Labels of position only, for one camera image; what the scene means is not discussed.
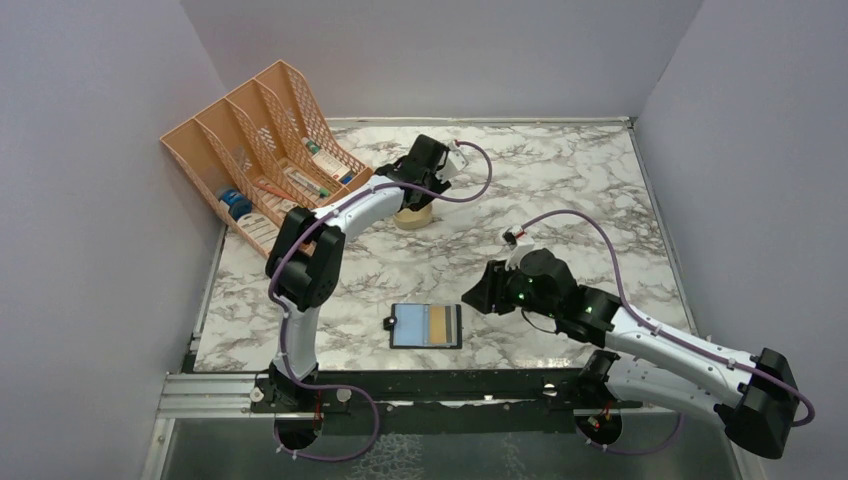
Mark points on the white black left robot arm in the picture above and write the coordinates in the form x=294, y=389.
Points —
x=305, y=262

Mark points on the black mounting base rail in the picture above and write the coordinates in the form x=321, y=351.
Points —
x=432, y=402

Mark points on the beige card tray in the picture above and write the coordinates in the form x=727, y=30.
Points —
x=408, y=219

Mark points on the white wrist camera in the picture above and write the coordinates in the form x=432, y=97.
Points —
x=520, y=244
x=452, y=163

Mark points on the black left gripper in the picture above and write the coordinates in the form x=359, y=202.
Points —
x=436, y=184

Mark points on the white glue stick box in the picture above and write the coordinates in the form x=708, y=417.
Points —
x=327, y=162

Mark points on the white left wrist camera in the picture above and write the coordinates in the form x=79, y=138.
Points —
x=452, y=163

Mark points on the orange pen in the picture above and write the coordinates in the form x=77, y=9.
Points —
x=273, y=190

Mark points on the black leather card holder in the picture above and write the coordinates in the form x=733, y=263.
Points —
x=407, y=326

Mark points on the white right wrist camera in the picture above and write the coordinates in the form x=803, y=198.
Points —
x=520, y=244

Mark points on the orange plastic desk organizer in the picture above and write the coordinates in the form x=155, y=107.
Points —
x=254, y=132

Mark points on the white label card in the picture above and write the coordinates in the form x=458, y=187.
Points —
x=260, y=231

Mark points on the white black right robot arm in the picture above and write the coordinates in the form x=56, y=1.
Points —
x=638, y=359

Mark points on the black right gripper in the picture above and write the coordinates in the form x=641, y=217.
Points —
x=489, y=295

